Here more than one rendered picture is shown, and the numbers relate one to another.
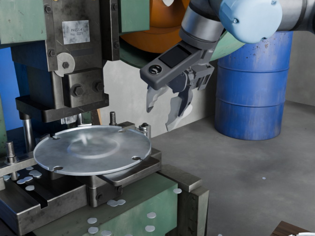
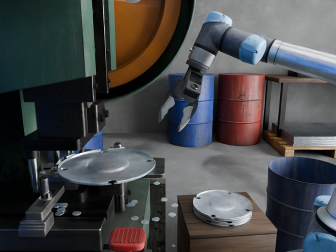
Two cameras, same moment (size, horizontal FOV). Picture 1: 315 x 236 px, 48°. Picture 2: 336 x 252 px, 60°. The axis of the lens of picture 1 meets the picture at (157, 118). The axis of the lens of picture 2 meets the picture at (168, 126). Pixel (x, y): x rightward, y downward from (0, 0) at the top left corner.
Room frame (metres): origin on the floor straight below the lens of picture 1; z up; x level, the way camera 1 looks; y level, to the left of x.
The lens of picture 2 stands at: (0.09, 0.62, 1.11)
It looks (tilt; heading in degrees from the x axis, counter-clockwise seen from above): 14 degrees down; 315
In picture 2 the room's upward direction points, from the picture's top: straight up
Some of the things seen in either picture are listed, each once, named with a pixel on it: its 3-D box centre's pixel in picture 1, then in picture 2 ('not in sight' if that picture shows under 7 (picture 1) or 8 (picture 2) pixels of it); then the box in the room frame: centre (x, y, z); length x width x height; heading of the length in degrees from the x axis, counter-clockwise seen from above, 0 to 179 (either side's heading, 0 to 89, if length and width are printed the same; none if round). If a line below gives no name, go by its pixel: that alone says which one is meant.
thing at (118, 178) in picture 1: (107, 176); (124, 184); (0.78, 0.13, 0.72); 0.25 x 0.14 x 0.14; 45
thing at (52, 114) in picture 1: (63, 106); (63, 139); (0.91, 0.25, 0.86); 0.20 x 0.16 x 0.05; 135
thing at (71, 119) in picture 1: (67, 114); (68, 146); (0.90, 0.24, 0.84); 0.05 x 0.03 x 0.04; 135
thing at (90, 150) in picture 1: (93, 146); (107, 164); (0.81, 0.16, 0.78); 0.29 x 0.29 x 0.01
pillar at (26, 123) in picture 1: (27, 128); (33, 167); (0.89, 0.35, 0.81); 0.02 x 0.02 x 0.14
